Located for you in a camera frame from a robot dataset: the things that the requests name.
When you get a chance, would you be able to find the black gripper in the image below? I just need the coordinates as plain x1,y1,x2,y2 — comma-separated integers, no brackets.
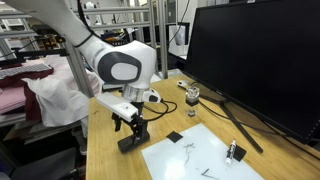
111,102,146,140

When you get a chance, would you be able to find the white cloth pile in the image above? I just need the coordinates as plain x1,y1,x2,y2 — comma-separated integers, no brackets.
23,55,89,127

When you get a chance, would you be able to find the black white dry-erase marker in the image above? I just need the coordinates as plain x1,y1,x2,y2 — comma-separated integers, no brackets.
225,139,236,166

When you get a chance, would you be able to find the clear glass with black band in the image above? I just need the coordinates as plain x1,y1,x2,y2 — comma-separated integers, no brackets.
186,86,200,117

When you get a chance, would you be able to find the black tape piece under marker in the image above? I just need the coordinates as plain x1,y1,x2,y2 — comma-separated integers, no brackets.
233,146,247,162

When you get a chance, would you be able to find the grey keyboard on rack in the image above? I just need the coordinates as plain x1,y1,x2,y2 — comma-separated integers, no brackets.
0,63,52,79

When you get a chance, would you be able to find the black tape piece right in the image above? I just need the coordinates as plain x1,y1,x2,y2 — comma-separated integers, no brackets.
167,131,183,143

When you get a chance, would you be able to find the aluminium frame rack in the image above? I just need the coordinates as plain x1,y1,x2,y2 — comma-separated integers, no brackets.
0,0,169,99

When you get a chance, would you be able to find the white whiteboard sheet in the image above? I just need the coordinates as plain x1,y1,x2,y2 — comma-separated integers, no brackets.
142,124,263,180

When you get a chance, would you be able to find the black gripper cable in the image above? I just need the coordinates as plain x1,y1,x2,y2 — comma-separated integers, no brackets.
141,99,178,122

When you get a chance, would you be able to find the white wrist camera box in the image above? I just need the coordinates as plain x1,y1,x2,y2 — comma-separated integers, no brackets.
97,92,138,122

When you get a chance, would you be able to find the white tag on desk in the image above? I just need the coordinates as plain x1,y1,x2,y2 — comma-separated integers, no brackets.
177,80,190,89

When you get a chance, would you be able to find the black felt whiteboard eraser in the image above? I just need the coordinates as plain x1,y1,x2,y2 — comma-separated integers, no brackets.
118,132,150,154

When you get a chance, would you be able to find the black computer monitor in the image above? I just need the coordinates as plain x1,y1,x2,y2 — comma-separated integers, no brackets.
185,0,320,144

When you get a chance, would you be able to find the black monitor cable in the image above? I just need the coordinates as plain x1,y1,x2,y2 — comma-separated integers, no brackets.
198,99,288,138

